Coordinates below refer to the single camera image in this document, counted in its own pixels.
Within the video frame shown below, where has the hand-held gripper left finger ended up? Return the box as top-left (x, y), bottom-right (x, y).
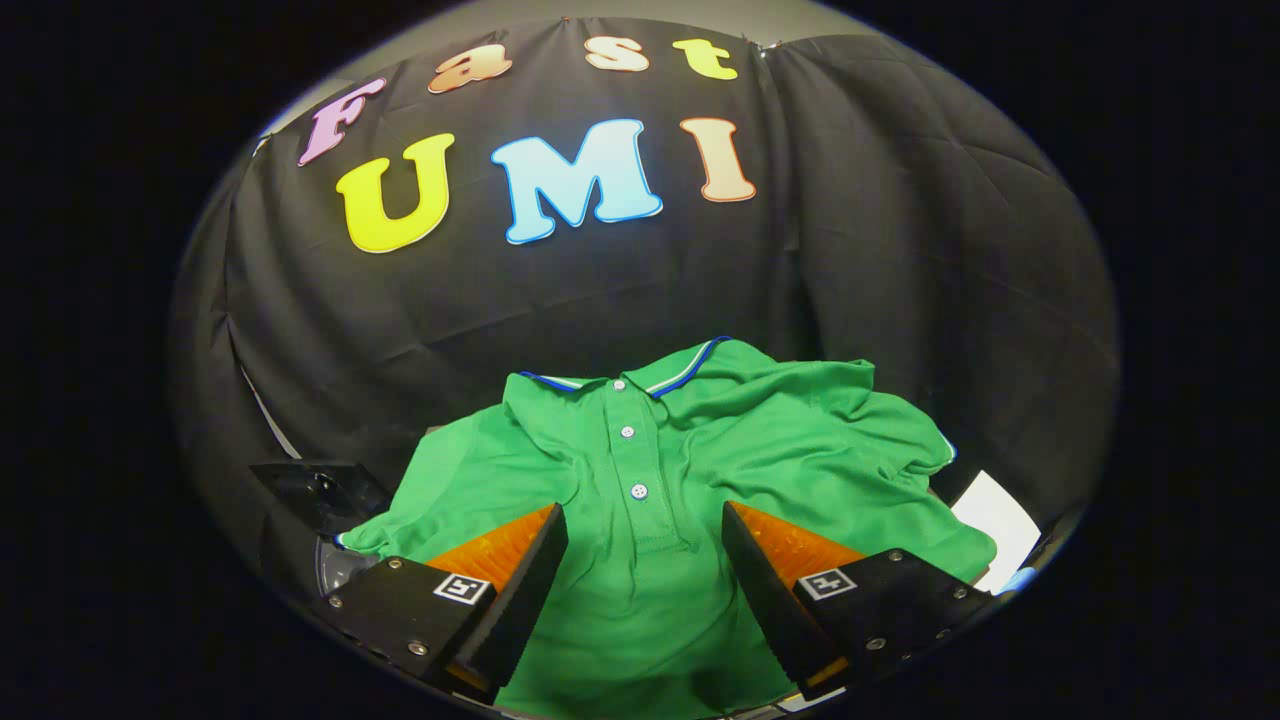
top-left (325, 503), bottom-right (569, 701)

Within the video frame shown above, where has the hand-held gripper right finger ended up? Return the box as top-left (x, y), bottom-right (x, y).
top-left (720, 500), bottom-right (996, 701)

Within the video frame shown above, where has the green polo shirt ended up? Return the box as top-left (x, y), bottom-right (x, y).
top-left (335, 337), bottom-right (998, 719)

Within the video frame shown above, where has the white board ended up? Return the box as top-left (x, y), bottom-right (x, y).
top-left (950, 470), bottom-right (1043, 593)

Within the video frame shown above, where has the black backdrop cloth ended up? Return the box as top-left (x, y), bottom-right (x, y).
top-left (170, 15), bottom-right (1121, 601)

